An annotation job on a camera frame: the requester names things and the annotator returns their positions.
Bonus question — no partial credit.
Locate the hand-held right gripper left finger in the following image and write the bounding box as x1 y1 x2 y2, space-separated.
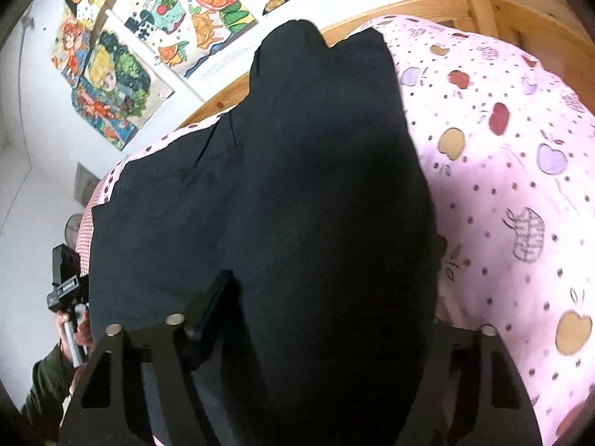
58 269 234 446

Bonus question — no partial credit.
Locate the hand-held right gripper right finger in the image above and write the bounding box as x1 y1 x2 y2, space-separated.
395 321 544 446

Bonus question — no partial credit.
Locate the dark padded jacket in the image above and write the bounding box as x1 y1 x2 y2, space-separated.
88 19 440 446

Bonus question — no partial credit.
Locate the person's left forearm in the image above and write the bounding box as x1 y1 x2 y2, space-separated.
21 343 79 434

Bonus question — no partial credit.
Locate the person's left hand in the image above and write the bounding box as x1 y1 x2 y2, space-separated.
55 306 94 359

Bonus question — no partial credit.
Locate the grey round object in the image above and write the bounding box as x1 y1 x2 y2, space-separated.
65 213 86 248

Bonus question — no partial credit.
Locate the red checked cloth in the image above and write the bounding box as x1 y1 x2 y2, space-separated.
77 160 124 291

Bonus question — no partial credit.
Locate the pink fruit print bed sheet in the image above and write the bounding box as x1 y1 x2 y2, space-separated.
77 14 595 446

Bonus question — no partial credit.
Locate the grey wall socket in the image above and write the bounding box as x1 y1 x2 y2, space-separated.
75 162 102 206

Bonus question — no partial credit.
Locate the blonde figure trees wall poster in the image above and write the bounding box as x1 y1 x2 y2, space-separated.
70 28 176 152

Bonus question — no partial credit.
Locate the orange hair figure wall poster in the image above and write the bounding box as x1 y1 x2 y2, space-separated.
50 14 94 88

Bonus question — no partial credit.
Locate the white cherry wall poster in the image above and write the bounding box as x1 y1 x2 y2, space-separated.
110 0 198 80

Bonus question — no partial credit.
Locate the orange slice wall poster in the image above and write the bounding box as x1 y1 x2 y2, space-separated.
177 0 259 80

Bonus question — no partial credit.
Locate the wooden bed frame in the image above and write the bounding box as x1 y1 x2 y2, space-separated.
179 0 595 131

